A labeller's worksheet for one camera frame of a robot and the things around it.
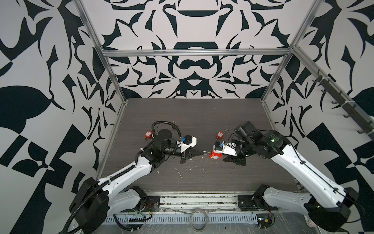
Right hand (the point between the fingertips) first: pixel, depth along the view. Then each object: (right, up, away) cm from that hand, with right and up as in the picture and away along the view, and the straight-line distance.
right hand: (225, 153), depth 68 cm
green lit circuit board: (+19, -33, +3) cm, 38 cm away
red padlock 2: (+4, +5, +29) cm, 30 cm away
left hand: (-10, +2, -2) cm, 10 cm away
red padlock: (-5, 0, -2) cm, 6 cm away
